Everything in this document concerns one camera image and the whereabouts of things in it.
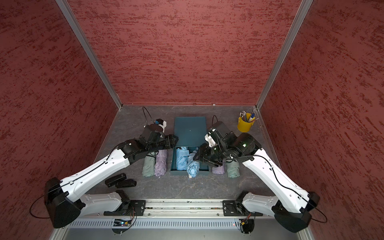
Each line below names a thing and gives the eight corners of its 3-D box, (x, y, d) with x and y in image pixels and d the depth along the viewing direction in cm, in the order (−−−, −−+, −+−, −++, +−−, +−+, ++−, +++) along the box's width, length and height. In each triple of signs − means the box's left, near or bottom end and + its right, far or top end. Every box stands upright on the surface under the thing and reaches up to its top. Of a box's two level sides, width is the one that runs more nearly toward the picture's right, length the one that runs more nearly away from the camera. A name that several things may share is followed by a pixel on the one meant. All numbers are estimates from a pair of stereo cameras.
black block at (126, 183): (116, 188, 82) (114, 186, 80) (119, 180, 85) (117, 179, 83) (135, 188, 82) (133, 186, 80) (137, 180, 85) (135, 179, 83)
